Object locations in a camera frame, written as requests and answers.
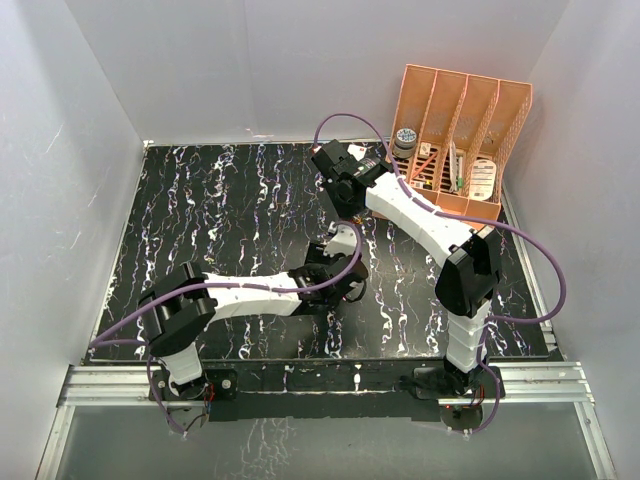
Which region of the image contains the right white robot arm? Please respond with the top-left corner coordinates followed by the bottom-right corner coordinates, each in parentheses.
top-left (312, 140), bottom-right (501, 397)

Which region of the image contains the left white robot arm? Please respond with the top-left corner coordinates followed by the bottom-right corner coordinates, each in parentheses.
top-left (138, 243), bottom-right (368, 400)

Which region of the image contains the white small box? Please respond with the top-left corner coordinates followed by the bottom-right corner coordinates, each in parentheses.
top-left (347, 144), bottom-right (367, 158)

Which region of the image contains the grey round tape tin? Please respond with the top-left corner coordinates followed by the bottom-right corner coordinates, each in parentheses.
top-left (392, 127), bottom-right (418, 160)

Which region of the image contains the orange file organizer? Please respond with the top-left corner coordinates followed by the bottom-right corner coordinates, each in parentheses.
top-left (392, 64), bottom-right (533, 220)

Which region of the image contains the white labelled package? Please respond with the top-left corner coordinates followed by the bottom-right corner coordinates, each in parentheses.
top-left (469, 158), bottom-right (497, 195)

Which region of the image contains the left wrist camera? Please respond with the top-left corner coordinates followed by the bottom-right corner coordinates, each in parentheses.
top-left (322, 222), bottom-right (358, 258)

